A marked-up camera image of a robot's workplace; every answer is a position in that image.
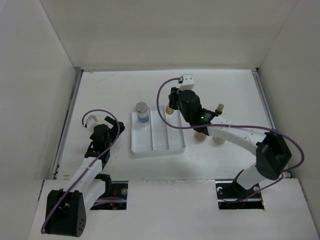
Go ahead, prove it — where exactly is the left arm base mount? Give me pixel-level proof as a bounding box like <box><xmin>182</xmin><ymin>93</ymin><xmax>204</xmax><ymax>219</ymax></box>
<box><xmin>91</xmin><ymin>174</ymin><xmax>129</xmax><ymax>211</ymax></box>

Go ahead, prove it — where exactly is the beige spice bottle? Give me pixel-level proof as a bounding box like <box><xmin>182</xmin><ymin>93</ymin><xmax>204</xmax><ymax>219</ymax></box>
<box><xmin>212</xmin><ymin>136</ymin><xmax>225</xmax><ymax>145</ymax></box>

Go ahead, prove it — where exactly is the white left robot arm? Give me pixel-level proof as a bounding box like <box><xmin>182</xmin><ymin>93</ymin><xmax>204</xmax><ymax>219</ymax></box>
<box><xmin>40</xmin><ymin>115</ymin><xmax>125</xmax><ymax>238</ymax></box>

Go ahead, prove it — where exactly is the right aluminium frame rail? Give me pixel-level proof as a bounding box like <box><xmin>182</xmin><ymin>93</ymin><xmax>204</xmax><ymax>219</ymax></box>
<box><xmin>251</xmin><ymin>67</ymin><xmax>291</xmax><ymax>178</ymax></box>

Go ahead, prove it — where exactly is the aluminium frame rail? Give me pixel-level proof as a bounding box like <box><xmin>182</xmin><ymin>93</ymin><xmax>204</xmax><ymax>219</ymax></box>
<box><xmin>47</xmin><ymin>66</ymin><xmax>84</xmax><ymax>180</ymax></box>
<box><xmin>251</xmin><ymin>67</ymin><xmax>291</xmax><ymax>178</ymax></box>

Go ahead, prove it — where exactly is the white three-compartment tray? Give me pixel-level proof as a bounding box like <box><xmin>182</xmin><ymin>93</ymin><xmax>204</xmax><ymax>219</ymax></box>
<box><xmin>131</xmin><ymin>107</ymin><xmax>186</xmax><ymax>158</ymax></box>

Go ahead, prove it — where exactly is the pink-cap spice bottle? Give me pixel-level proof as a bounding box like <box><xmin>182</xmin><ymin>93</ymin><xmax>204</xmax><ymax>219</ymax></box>
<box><xmin>194</xmin><ymin>132</ymin><xmax>207</xmax><ymax>142</ymax></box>

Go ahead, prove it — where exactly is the blue-label jar silver lid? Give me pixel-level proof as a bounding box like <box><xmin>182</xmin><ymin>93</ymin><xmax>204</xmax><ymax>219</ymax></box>
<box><xmin>135</xmin><ymin>101</ymin><xmax>150</xmax><ymax>127</ymax></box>

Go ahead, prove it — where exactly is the left aluminium frame rail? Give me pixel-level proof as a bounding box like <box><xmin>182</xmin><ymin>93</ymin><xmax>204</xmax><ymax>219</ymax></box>
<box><xmin>47</xmin><ymin>66</ymin><xmax>84</xmax><ymax>180</ymax></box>

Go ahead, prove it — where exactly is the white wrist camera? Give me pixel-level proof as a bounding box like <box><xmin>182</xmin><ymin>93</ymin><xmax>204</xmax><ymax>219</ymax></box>
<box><xmin>178</xmin><ymin>74</ymin><xmax>195</xmax><ymax>92</ymax></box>
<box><xmin>84</xmin><ymin>115</ymin><xmax>99</xmax><ymax>133</ymax></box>

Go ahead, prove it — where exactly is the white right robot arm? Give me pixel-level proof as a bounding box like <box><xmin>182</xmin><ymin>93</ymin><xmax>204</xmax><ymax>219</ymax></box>
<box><xmin>168</xmin><ymin>87</ymin><xmax>292</xmax><ymax>198</ymax></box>

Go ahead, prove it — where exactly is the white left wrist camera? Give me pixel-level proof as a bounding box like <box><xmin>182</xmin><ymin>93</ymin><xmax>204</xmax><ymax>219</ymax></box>
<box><xmin>84</xmin><ymin>115</ymin><xmax>99</xmax><ymax>133</ymax></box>

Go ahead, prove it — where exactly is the brown bottle yellow label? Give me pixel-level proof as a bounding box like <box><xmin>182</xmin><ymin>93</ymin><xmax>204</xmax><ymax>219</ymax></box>
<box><xmin>165</xmin><ymin>108</ymin><xmax>175</xmax><ymax>115</ymax></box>

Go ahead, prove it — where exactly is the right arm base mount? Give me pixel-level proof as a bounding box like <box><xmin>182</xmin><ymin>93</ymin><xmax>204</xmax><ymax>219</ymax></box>
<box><xmin>215</xmin><ymin>170</ymin><xmax>265</xmax><ymax>210</ymax></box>

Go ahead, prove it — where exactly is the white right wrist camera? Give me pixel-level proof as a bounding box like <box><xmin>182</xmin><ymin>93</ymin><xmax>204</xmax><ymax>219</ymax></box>
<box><xmin>178</xmin><ymin>74</ymin><xmax>195</xmax><ymax>92</ymax></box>

